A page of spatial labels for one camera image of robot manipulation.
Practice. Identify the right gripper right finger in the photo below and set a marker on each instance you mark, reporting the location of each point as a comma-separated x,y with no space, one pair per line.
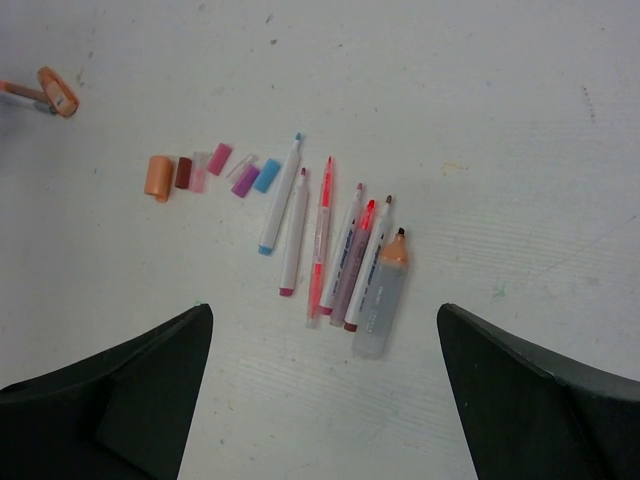
530,413

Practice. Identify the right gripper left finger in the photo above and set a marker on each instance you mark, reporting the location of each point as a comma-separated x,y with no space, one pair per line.
124,413

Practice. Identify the orange capped pen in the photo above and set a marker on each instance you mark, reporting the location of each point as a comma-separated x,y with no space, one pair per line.
382,300
62,99

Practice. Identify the white dark red pen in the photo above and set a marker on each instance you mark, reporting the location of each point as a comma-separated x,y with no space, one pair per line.
377,238

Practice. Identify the white purple pen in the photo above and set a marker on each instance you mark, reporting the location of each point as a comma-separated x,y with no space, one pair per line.
297,218

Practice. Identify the white blue pen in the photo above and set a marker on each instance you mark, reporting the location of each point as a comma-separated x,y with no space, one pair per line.
279,202

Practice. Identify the mauve barrel red pen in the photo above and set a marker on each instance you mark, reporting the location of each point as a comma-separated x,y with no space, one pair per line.
352,266

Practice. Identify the orange highlighter cap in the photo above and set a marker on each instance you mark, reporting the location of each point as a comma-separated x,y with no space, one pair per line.
158,178

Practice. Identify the dark red pen cap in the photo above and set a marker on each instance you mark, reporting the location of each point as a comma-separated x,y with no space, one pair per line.
183,173

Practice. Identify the purple pen cap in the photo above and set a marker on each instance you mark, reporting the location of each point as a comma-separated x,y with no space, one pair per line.
245,182

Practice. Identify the translucent pink pen cap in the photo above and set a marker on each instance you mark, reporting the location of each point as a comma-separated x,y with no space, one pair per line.
198,171

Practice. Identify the clear red pen cap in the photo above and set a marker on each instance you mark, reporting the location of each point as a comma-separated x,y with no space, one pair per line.
238,170

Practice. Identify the pink capped pen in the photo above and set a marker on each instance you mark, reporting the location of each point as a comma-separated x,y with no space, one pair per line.
342,246

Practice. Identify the blue pen cap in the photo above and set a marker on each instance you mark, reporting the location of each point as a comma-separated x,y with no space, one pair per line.
267,175

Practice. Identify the red tipped pen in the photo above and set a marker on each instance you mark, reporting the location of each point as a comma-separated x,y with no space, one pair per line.
21,96

